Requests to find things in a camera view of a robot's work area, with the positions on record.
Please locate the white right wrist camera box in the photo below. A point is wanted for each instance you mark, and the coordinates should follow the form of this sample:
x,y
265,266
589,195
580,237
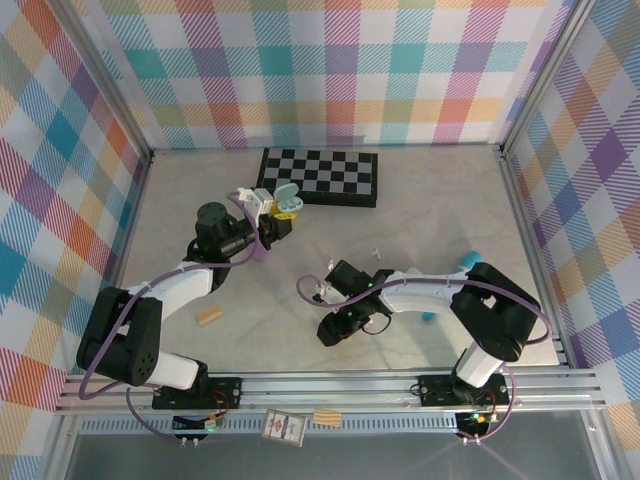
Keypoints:
x,y
322,290

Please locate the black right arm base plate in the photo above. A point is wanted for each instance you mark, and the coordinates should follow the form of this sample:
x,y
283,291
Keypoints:
x,y
435,390

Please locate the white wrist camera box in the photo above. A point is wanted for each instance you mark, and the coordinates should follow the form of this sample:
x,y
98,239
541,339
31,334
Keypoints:
x,y
260,200
322,290

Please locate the small wooden block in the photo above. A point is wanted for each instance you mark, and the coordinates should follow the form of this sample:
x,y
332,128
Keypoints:
x,y
209,316

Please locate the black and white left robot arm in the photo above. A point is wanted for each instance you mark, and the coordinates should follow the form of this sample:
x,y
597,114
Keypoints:
x,y
120,340

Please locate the teal pen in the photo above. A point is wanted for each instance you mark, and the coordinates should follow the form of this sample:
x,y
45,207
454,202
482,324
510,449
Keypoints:
x,y
471,259

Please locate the mint green earbud charging case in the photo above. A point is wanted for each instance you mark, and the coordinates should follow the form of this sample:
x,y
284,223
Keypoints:
x,y
286,192

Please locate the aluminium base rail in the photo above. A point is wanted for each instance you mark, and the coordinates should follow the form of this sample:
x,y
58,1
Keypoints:
x,y
325,387

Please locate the striped wooden piece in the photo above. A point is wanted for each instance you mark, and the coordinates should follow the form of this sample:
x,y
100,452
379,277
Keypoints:
x,y
327,418

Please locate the black and silver chessboard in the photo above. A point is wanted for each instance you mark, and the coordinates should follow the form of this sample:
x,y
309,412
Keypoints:
x,y
325,172

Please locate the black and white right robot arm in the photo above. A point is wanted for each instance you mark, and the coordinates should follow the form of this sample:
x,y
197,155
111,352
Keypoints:
x,y
500,320

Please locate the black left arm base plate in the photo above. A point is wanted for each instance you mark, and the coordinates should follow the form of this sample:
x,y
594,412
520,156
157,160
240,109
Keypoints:
x,y
225,392

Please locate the aluminium table side rail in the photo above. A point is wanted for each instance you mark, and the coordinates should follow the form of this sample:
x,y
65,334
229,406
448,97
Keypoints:
x,y
520,210
135,210

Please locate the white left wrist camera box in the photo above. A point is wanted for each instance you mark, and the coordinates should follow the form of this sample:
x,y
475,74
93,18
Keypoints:
x,y
260,200

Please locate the aluminium frame post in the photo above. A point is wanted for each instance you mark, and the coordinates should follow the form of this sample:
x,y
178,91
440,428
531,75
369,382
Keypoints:
x,y
107,75
542,75

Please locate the playing card box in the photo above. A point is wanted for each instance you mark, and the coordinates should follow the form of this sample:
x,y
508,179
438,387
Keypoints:
x,y
283,427

